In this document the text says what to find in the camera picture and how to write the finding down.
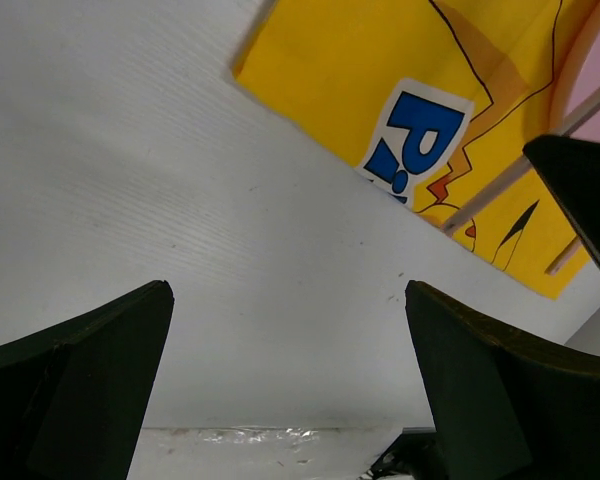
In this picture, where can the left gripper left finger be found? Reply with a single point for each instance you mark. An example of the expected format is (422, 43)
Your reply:
(73, 396)

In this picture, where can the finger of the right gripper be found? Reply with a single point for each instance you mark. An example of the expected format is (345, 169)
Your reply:
(570, 169)

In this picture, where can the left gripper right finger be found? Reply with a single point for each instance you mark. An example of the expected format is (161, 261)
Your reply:
(506, 404)

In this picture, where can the fork with pink handle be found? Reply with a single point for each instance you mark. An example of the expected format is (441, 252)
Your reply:
(570, 124)

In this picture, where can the pink round plate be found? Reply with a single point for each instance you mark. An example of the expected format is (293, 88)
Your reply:
(579, 77)

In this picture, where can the yellow cartoon print cloth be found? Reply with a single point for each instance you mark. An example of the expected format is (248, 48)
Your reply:
(428, 100)

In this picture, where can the knife with pink handle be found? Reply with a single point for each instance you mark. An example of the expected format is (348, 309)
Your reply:
(564, 256)

